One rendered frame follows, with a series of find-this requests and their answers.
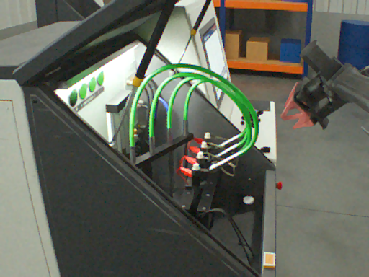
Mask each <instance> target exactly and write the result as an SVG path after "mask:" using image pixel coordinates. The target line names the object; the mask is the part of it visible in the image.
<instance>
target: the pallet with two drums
mask: <svg viewBox="0 0 369 277"><path fill-rule="evenodd" d="M339 33H340V36H339V47H338V54H337V60H338V61H339V62H340V63H341V64H342V65H343V64H345V63H346V62H348V63H349V64H352V65H353V66H354V67H355V68H356V69H357V70H361V69H363V68H364V67H366V66H369V21H358V20H347V19H346V20H342V21H341V24H340V32H339Z"/></svg>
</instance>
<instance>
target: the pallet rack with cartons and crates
mask: <svg viewBox="0 0 369 277"><path fill-rule="evenodd" d="M313 5H314V3H313V0H213V7H220V16H221V17H220V29H219V31H220V34H221V40H222V43H223V48H224V51H225V55H226V61H227V64H228V67H229V68H230V69H251V70H261V71H281V72H286V73H292V74H302V78H303V77H307V76H308V64H307V63H306V62H305V61H304V60H303V59H302V58H301V57H300V53H301V47H302V45H301V40H299V39H290V38H281V46H280V54H270V38H255V37H250V38H249V40H248V41H247V45H246V52H244V51H242V49H243V44H242V38H243V30H235V29H234V13H235V8H247V9H275V10H287V11H302V12H307V17H306V36H305V47H306V46H307V45H308V44H309V43H310V42H311V23H312V14H313V10H312V9H313ZM226 7H230V14H229V29H226ZM305 47H304V48H305Z"/></svg>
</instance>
